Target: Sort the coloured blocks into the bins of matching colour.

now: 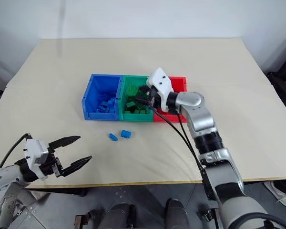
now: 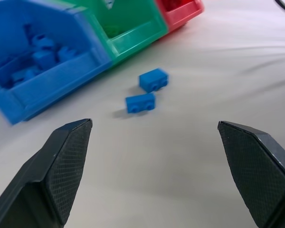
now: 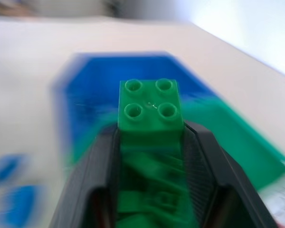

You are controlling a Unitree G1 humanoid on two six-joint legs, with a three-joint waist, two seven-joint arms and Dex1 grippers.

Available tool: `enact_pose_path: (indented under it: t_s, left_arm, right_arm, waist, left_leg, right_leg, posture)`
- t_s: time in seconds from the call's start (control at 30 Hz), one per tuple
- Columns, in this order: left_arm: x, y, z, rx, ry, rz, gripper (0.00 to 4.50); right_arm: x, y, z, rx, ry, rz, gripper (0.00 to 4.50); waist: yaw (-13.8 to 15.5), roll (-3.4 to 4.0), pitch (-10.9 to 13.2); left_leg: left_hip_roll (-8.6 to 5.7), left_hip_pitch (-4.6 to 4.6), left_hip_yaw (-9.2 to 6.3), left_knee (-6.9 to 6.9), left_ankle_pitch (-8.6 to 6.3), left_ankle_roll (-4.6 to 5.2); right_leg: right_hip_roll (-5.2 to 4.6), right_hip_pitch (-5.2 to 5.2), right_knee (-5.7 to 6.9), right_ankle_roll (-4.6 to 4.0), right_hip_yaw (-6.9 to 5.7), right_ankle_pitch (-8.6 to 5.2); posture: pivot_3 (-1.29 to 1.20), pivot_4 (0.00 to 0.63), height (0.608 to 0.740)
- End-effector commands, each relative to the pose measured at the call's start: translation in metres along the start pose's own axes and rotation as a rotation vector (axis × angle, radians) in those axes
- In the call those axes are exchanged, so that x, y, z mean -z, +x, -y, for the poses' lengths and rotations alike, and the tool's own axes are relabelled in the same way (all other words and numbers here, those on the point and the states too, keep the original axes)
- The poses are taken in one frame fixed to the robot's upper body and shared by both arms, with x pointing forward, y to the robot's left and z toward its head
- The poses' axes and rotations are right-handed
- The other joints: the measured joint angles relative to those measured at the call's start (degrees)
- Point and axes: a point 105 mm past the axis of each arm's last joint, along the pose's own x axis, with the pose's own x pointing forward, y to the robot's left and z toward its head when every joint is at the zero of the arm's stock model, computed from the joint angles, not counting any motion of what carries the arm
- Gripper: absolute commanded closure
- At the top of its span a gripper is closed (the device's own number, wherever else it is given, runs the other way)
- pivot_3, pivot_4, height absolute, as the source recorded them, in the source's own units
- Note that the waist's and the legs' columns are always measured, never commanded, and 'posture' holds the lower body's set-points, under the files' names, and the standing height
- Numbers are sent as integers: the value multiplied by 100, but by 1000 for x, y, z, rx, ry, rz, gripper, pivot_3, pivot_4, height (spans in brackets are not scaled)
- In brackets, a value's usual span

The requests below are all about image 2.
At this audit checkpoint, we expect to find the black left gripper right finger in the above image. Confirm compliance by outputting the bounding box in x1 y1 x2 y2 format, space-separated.
217 120 285 228

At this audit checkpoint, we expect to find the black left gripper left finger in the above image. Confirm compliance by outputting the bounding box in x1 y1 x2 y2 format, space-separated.
0 118 94 228

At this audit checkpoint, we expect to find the blue plastic bin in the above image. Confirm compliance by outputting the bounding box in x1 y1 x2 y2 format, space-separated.
0 0 114 126

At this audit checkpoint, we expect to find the blue toy block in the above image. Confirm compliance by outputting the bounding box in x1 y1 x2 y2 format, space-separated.
139 68 170 94
57 46 77 63
32 50 57 70
10 67 42 86
32 33 57 52
125 92 156 114

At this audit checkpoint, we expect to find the green plastic bin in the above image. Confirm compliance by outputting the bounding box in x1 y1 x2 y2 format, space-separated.
47 0 170 67

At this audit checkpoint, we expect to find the red plastic bin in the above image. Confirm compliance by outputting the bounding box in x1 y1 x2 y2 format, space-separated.
154 0 205 33

